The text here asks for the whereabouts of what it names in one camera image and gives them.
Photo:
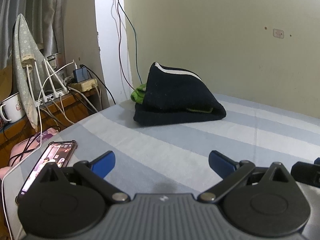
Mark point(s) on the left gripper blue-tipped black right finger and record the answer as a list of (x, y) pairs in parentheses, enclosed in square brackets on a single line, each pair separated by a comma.
[(225, 167)]

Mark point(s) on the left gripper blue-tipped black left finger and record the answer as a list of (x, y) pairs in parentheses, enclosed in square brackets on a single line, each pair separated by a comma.
[(96, 169)]

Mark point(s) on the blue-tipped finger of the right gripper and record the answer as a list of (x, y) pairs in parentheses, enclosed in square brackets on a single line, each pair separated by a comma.
[(307, 173)]

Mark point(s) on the green navy white knit sweater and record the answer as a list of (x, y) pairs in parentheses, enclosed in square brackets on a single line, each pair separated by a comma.
[(174, 96)]

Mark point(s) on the smartphone with lit screen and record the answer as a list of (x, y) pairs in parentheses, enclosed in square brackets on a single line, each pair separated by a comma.
[(56, 152)]

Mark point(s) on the blue white striped bed sheet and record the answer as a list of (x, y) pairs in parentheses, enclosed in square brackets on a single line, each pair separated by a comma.
[(174, 158)]

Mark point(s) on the beige power strip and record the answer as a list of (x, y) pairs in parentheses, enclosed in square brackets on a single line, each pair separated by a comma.
[(84, 86)]

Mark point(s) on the pink cloth item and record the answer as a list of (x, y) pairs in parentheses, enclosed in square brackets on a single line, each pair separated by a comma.
[(22, 149)]

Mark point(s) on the white wifi router with antennas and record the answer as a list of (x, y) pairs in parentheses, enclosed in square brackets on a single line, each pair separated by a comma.
[(45, 82)]

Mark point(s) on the blue power adapter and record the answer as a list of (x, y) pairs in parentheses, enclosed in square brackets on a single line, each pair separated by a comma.
[(80, 74)]

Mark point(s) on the white enamel mug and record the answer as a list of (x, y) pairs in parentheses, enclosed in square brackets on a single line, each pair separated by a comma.
[(11, 109)]

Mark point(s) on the metal pot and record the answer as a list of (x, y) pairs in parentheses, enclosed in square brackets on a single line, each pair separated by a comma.
[(57, 61)]

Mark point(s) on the grey floral cloth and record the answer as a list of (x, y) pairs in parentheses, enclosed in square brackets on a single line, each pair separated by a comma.
[(24, 48)]

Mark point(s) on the grey curtain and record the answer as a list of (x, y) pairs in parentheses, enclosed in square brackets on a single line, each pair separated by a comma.
[(45, 19)]

